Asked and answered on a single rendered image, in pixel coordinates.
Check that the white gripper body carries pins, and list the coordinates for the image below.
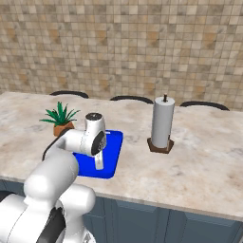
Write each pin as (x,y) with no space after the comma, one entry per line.
(99,162)

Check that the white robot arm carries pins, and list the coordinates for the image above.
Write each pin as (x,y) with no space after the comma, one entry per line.
(50,177)

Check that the blue tray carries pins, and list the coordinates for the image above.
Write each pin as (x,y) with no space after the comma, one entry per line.
(111,148)

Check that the blue-grey cabinet door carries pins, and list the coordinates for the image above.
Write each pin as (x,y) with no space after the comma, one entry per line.
(205,229)
(140,224)
(101,218)

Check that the green potted plant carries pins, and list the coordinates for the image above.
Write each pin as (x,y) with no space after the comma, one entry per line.
(60,117)

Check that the brown wooden towel holder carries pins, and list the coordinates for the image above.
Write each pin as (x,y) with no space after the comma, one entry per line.
(161,149)

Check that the black stool backrest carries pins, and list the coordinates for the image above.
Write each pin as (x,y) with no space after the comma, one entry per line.
(131,98)
(69,93)
(204,104)

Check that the white paper towel roll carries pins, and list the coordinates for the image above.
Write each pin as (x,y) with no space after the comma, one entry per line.
(162,123)

